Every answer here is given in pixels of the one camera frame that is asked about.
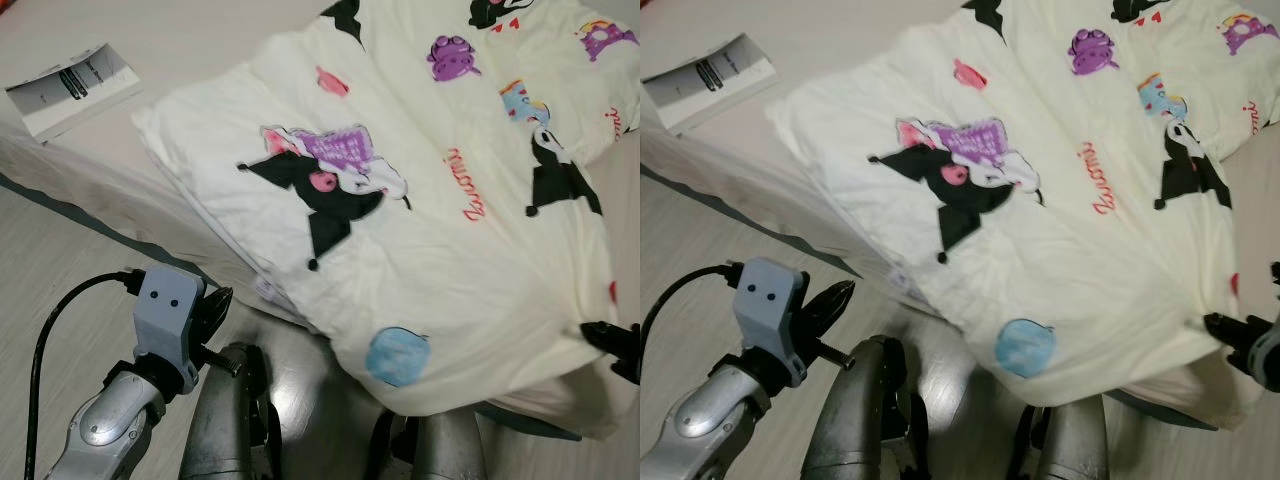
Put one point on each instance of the silver right robot leg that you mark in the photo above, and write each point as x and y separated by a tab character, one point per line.
1065	445
440	450

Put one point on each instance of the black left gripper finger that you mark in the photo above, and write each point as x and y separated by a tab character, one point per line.
828	302
218	308

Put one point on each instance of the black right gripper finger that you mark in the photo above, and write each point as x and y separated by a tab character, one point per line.
1224	330
597	334

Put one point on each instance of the beige bed mattress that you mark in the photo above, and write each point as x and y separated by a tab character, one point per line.
830	30
180	30

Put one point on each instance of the white blue printed magazine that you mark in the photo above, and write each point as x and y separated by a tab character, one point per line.
705	80
70	90

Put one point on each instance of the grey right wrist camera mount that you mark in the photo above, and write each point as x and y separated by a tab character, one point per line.
1270	355

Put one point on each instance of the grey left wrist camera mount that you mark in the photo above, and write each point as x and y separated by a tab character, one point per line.
770	305
168	310

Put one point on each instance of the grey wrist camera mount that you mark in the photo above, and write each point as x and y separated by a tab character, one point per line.
770	305
168	310
1270	355

